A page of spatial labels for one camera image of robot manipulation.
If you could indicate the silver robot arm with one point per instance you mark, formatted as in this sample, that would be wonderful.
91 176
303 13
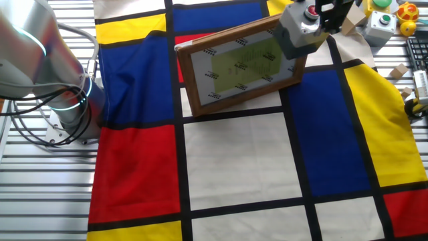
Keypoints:
33 50

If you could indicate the wooden picture frame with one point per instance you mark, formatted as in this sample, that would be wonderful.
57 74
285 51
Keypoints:
234 67

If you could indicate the grey green button box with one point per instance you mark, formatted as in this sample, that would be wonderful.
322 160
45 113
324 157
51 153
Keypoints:
381 31

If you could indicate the yellow green button box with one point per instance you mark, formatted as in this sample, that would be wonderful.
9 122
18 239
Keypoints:
370 9

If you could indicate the black yellow camera mount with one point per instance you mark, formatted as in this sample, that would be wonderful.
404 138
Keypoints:
413 109

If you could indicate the colour block tablecloth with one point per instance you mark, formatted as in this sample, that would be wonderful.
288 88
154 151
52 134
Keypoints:
240 160

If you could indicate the small wooden block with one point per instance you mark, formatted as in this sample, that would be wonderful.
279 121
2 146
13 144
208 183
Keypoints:
399 71
406 92

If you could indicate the orange spotted toy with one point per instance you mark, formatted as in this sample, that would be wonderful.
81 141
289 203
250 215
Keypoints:
408 11

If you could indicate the grey depth camera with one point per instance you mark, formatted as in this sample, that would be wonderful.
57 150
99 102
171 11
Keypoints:
422 87

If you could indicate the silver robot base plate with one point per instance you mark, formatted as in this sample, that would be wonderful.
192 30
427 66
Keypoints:
53 134

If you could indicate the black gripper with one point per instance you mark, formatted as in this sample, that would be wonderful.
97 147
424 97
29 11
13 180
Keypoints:
337 6

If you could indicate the large wooden block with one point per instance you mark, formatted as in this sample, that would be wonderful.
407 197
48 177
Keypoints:
354 18

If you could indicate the grey red button box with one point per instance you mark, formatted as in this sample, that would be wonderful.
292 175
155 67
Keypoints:
297 38

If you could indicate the black keyboard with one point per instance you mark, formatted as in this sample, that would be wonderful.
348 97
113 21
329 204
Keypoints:
418 53

